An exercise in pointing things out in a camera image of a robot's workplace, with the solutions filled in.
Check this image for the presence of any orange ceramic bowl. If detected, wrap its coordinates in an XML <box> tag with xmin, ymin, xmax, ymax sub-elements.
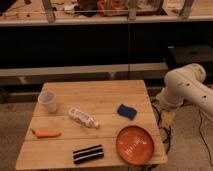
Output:
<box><xmin>116</xmin><ymin>125</ymin><xmax>155</xmax><ymax>165</ymax></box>

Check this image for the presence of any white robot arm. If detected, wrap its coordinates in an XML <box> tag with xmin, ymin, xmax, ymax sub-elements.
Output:
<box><xmin>158</xmin><ymin>63</ymin><xmax>213</xmax><ymax>118</ymax></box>

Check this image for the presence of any blue sponge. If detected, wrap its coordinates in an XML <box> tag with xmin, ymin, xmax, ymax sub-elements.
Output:
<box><xmin>117</xmin><ymin>104</ymin><xmax>137</xmax><ymax>120</ymax></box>

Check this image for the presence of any white plastic bottle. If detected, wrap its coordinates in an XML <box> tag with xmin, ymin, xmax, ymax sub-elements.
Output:
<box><xmin>68</xmin><ymin>107</ymin><xmax>100</xmax><ymax>129</ymax></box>

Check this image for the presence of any clear plastic cup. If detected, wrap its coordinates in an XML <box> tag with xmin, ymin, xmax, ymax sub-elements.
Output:
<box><xmin>38</xmin><ymin>91</ymin><xmax>57</xmax><ymax>113</ymax></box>

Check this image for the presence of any black white striped block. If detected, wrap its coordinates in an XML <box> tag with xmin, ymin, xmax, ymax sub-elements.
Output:
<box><xmin>73</xmin><ymin>145</ymin><xmax>104</xmax><ymax>164</ymax></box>

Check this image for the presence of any black box on shelf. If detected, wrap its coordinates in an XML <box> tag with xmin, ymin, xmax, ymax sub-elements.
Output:
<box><xmin>166</xmin><ymin>45</ymin><xmax>213</xmax><ymax>75</ymax></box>

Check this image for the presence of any orange object on shelf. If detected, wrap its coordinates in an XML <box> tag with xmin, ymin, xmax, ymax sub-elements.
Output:
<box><xmin>77</xmin><ymin>0</ymin><xmax>129</xmax><ymax>17</ymax></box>

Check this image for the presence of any orange toy carrot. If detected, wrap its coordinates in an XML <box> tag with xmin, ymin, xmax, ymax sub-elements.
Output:
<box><xmin>32</xmin><ymin>129</ymin><xmax>62</xmax><ymax>138</ymax></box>

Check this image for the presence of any black vertical cable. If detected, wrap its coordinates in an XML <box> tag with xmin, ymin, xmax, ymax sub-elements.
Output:
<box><xmin>127</xmin><ymin>16</ymin><xmax>131</xmax><ymax>81</ymax></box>

